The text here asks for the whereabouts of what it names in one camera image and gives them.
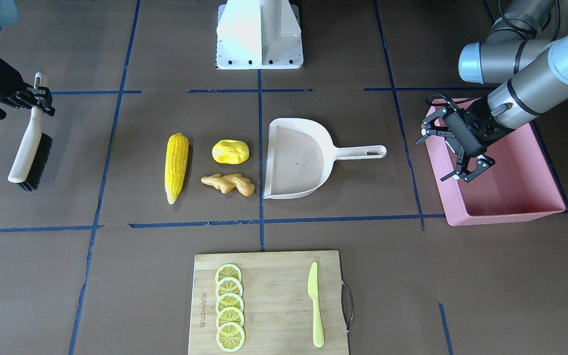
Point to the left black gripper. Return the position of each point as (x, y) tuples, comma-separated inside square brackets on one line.
[(484, 124)]

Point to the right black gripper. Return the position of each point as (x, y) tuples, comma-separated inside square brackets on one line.
[(4, 80)]

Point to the white hand brush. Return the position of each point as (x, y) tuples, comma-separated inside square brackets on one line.
[(33, 152)]

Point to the yellow toy corn cob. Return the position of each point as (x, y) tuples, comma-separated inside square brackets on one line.
[(176, 157)]

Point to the beige plastic dustpan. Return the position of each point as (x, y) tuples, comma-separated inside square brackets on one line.
[(301, 156)]

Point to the yellow toy potato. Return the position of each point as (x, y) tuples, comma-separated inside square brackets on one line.
[(230, 152)]

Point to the tan toy ginger root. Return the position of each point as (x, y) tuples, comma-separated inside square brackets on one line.
[(227, 183)]

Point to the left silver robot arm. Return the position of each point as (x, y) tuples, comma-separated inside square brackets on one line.
[(525, 57)]

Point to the pink plastic bin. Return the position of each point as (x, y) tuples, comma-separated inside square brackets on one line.
[(519, 187)]

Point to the yellow-green plastic knife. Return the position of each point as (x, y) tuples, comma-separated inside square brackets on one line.
[(313, 292)]

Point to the wooden cutting board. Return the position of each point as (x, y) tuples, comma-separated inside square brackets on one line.
[(278, 310)]

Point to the lemon slice one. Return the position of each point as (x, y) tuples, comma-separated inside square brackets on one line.
[(228, 270)]

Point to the lemon slice two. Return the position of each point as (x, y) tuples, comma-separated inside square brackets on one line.
[(229, 285)]

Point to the lemon slice three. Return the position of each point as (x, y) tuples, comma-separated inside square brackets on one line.
[(229, 299)]

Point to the lemon slice four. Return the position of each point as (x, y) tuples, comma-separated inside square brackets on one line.
[(230, 315)]

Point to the lemon slice five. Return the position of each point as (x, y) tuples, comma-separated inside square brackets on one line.
[(230, 337)]

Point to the white central pedestal column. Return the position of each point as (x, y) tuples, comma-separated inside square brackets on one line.
[(258, 35)]

